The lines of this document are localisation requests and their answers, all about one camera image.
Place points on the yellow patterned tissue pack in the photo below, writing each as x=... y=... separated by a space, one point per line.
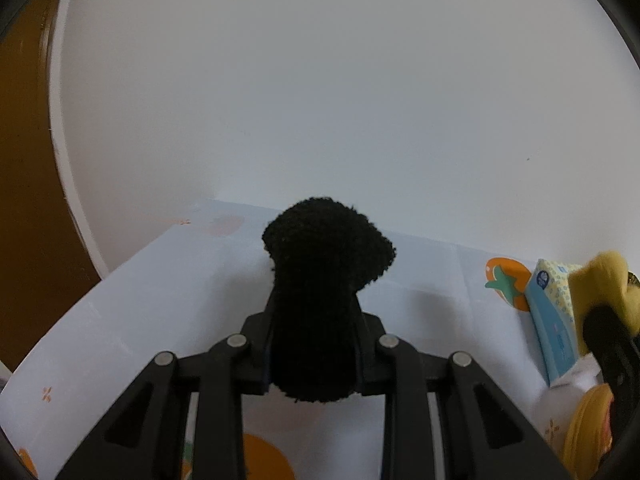
x=550 y=300

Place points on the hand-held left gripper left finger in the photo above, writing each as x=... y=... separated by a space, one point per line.
x=257 y=355

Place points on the black fuzzy sock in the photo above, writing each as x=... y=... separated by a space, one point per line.
x=320 y=285

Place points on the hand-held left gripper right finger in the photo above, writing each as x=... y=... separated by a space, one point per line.
x=370 y=355

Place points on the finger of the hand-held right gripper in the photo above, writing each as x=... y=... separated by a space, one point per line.
x=620 y=360

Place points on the brown wooden door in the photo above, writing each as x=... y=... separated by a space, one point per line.
x=25 y=160

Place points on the yellow fuzzy sock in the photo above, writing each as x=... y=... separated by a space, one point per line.
x=605 y=275

